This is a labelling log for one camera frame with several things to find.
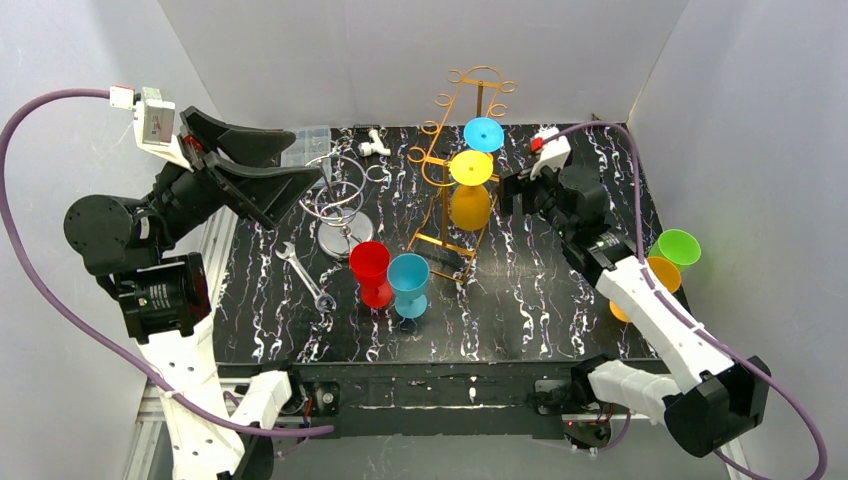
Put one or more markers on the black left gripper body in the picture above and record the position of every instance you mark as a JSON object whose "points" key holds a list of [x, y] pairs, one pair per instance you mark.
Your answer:
{"points": [[201, 168]]}

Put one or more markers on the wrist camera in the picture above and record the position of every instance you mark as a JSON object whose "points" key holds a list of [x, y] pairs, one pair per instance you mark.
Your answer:
{"points": [[551, 154], [154, 115]]}

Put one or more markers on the silver wrench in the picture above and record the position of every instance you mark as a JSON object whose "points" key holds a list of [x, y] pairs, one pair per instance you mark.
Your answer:
{"points": [[324, 303]]}

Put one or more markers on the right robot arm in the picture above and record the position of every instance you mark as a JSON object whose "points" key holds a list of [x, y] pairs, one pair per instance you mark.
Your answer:
{"points": [[707, 399]]}

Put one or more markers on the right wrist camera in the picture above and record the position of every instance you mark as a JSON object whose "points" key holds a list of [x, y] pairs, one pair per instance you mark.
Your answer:
{"points": [[551, 154]]}

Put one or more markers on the yellow plastic wine glass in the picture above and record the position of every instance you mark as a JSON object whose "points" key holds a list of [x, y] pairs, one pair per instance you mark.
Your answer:
{"points": [[470, 203]]}

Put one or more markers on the red plastic goblet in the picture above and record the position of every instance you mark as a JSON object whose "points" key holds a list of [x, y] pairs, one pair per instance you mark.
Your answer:
{"points": [[369, 262]]}

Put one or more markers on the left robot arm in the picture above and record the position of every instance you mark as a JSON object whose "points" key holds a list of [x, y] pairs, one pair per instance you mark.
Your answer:
{"points": [[128, 245]]}

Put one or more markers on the clear plastic organizer box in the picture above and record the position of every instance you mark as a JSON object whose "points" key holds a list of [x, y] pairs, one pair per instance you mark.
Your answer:
{"points": [[310, 143]]}

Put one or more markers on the silver wire glass rack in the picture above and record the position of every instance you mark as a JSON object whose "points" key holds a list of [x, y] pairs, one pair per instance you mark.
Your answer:
{"points": [[336, 200]]}

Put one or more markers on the green plastic goblet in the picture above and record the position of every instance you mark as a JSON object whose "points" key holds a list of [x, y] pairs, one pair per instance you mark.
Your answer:
{"points": [[677, 246]]}

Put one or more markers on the gold wire glass rack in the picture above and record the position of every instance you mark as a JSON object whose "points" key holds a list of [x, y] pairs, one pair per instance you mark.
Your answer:
{"points": [[437, 228]]}

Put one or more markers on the white pipe fitting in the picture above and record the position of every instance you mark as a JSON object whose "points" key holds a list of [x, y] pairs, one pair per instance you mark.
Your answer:
{"points": [[375, 145]]}

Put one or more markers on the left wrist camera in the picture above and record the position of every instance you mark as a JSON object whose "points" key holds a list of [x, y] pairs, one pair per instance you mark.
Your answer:
{"points": [[154, 115]]}

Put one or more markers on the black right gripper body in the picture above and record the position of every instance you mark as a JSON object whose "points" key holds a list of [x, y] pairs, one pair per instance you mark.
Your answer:
{"points": [[519, 192]]}

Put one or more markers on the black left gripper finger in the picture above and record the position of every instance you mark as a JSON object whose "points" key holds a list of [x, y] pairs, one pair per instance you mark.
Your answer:
{"points": [[247, 146], [263, 195]]}

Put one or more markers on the blue plastic goblet front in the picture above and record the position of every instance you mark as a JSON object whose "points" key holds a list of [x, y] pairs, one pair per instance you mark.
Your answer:
{"points": [[408, 276]]}

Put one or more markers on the blue plastic goblet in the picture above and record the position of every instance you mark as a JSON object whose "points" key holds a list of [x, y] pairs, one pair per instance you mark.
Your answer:
{"points": [[408, 276], [484, 134]]}

